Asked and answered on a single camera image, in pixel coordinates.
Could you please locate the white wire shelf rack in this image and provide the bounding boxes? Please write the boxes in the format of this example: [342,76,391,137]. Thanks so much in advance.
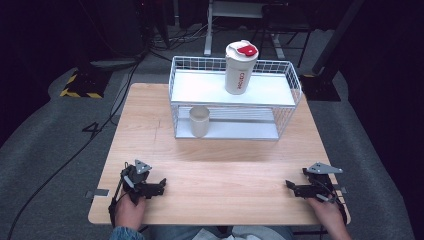
[167,55,304,142]

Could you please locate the person's legs in jeans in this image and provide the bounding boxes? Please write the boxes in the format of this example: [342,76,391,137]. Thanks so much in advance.
[143,224,296,240]

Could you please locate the person's right hand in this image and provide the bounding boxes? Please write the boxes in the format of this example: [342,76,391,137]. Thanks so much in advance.
[305,196,348,234]

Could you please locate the black slanted stand with base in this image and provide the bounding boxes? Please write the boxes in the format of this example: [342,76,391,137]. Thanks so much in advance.
[299,0,366,103]

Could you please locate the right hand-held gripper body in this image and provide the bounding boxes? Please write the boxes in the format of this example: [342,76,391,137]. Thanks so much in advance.
[301,161,344,204]

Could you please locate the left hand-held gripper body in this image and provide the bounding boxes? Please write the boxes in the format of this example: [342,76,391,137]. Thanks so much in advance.
[119,159,153,205]

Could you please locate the wooden table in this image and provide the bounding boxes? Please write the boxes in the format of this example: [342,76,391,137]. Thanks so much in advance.
[87,82,352,227]

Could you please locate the long black floor cable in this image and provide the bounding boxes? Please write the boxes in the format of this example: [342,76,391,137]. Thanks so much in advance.
[5,54,146,240]

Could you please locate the black yellow striped stand base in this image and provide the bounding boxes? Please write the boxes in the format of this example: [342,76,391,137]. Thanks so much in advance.
[59,68,113,100]

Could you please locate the black folding chair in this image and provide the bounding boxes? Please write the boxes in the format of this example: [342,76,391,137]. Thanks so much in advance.
[249,3,314,69]

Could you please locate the white metal stand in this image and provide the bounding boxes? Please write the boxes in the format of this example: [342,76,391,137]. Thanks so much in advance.
[203,0,287,60]

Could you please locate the white tumbler with red lid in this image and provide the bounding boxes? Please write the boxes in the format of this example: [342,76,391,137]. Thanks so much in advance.
[224,39,260,96]

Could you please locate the person's left hand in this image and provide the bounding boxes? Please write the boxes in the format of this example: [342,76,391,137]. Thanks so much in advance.
[112,191,148,232]

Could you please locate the white paper cup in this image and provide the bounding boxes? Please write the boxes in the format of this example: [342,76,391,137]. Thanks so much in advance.
[188,105,211,139]

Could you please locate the bundle of floor cables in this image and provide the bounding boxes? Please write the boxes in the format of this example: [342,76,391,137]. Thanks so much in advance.
[146,19,211,64]

